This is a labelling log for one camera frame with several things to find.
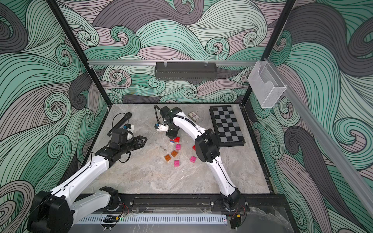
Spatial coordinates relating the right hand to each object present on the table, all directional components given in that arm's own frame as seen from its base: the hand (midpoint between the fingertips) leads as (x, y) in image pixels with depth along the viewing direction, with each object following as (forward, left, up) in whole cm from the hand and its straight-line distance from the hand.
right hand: (176, 133), depth 94 cm
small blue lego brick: (-4, +3, -4) cm, 6 cm away
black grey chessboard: (+8, -36, -3) cm, 37 cm away
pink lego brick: (-18, -1, -5) cm, 19 cm away
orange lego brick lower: (-15, +5, -4) cm, 16 cm away
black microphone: (+18, +37, -2) cm, 41 cm away
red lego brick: (-4, -1, -1) cm, 4 cm away
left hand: (-8, +18, +9) cm, 22 cm away
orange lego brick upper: (-12, +1, -5) cm, 13 cm away
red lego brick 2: (-7, -12, -6) cm, 15 cm away
